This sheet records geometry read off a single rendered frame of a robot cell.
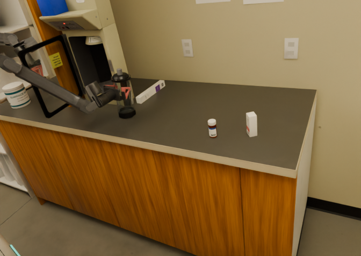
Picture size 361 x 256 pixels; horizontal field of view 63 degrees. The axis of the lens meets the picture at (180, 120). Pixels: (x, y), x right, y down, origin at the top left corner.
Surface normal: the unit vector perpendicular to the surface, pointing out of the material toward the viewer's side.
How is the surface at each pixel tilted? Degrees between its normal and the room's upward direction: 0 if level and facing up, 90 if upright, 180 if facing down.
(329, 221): 0
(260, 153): 0
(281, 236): 90
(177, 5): 90
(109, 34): 90
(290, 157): 0
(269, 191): 90
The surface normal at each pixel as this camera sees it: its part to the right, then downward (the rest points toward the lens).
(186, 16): -0.45, 0.51
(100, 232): -0.15, -0.85
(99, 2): 0.88, 0.12
